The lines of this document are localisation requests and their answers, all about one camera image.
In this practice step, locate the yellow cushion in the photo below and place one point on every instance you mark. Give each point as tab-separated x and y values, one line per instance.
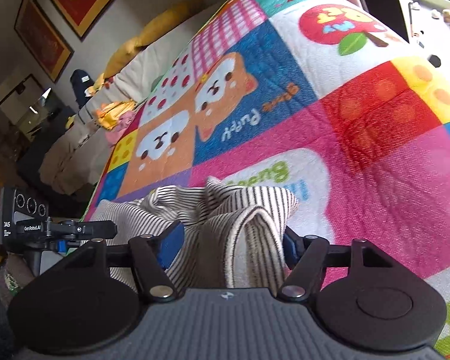
122	56
168	20

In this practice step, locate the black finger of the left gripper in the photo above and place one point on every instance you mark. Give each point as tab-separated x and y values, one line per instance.
97	229

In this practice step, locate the colourful cartoon play mat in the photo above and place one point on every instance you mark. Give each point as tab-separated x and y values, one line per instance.
314	96

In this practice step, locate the pink cloth on sofa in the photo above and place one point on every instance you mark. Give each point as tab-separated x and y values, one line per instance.
114	135

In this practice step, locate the yellow cloth on sofa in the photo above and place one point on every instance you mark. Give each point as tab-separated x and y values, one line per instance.
108	114

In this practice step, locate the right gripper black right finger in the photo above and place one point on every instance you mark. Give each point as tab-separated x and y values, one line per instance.
305	256

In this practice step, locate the beige covered sofa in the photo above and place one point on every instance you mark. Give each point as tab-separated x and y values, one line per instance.
78	157

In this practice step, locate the striped knit sweater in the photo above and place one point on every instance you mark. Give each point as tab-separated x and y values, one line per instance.
233	235

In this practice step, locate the yellow cushion right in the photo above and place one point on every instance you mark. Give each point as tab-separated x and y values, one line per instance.
168	20

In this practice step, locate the red framed picture left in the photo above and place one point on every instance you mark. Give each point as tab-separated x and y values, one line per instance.
42	39

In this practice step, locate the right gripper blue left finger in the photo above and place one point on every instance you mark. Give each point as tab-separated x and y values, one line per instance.
150	257

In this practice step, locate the yellow cushion left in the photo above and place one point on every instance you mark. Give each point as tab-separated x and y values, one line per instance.
122	56

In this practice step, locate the dark blue backpack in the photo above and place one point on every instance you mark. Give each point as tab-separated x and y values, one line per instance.
83	86

